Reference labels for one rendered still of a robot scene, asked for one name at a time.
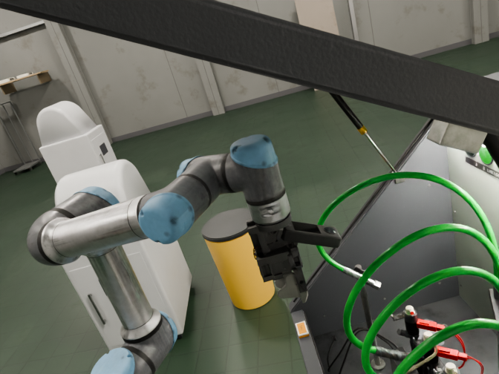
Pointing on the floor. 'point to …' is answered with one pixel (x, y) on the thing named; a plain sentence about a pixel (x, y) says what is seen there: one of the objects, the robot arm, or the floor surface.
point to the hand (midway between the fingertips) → (305, 295)
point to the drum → (237, 259)
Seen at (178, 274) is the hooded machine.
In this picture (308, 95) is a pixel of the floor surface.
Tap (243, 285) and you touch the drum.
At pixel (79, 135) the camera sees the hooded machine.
